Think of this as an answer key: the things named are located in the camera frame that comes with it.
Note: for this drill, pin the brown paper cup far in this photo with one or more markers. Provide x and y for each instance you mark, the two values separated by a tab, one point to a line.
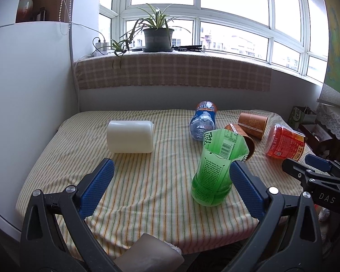
253	124

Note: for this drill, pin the white window frame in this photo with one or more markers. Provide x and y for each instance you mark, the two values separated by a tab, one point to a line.
290	35

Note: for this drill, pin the blue cut bottle cup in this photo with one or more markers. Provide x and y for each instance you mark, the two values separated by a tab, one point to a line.
204	120

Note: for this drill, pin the black flat item on sill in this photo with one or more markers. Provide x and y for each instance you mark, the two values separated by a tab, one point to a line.
191	48

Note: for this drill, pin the white lace cloth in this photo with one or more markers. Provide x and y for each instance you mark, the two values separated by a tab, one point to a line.
329	116

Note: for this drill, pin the beige cushion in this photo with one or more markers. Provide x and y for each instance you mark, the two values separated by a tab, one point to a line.
149	253

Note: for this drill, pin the potted spider plant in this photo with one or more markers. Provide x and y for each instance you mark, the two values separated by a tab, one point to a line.
156	28

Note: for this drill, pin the red orange cut bottle cup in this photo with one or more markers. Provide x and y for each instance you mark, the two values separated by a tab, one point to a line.
283	143

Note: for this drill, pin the white plastic cup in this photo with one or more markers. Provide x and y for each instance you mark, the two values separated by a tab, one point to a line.
130	136

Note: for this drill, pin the brown paper cup near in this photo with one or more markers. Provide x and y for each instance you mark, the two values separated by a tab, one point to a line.
247	139

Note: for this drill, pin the brown paper cup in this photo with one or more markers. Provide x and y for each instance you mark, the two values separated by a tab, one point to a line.
247	139
253	124

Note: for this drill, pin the brown plaid cloth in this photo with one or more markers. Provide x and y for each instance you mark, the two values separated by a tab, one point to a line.
171	70

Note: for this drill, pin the white power charger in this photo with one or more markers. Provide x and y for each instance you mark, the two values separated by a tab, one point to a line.
101	48

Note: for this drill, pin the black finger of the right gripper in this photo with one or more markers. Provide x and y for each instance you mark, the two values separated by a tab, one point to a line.
319	177

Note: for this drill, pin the green cut bottle cup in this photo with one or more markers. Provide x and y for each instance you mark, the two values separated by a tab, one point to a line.
211	183

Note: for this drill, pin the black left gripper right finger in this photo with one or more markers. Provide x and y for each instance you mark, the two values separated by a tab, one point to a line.
287	237

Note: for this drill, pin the green white box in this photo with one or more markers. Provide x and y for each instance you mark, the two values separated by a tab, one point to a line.
301	115

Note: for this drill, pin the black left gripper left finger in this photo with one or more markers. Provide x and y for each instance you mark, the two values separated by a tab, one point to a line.
42	246

